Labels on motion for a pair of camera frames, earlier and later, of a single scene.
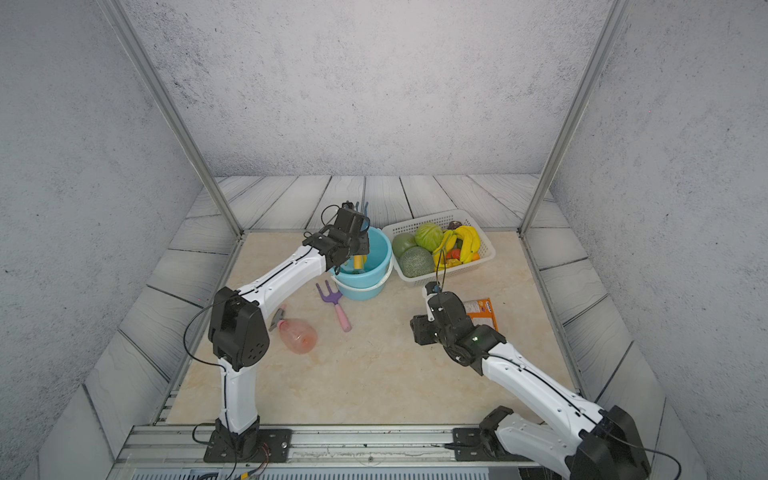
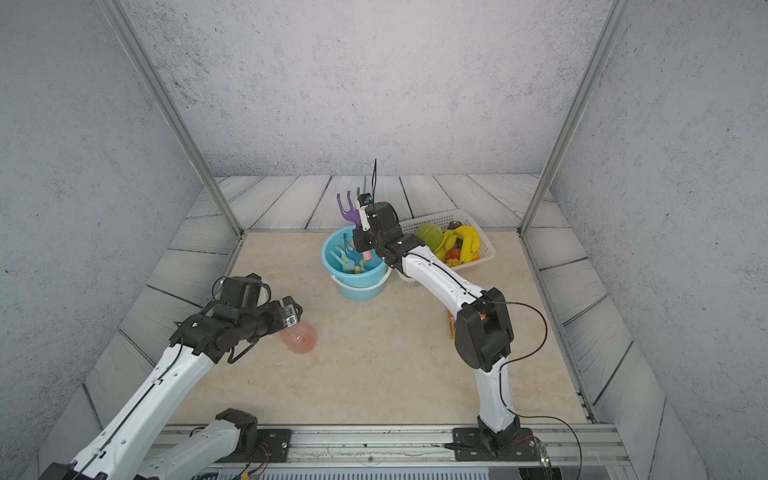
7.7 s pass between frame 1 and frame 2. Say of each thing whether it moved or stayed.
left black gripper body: moved
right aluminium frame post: stayed
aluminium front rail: stayed
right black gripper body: moved
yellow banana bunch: stayed
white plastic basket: stayed
